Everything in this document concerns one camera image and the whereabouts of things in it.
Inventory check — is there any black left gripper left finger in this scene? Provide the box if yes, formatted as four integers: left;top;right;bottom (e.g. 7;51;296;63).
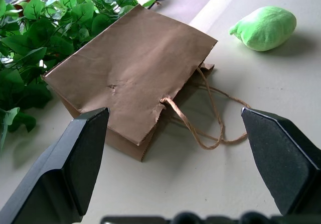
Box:
0;107;110;224

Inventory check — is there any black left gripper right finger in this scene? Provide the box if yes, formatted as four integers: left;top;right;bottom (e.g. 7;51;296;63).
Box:
240;107;321;216

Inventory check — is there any green leafy plant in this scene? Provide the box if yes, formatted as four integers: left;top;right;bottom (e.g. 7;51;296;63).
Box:
0;0;158;154

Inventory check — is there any brown paper bag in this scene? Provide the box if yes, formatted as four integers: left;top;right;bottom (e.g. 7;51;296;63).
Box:
41;4;252;162

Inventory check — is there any red drink can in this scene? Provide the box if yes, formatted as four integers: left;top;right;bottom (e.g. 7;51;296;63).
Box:
11;0;33;18

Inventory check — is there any green plush toy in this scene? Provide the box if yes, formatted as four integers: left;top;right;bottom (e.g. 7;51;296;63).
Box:
228;6;297;52

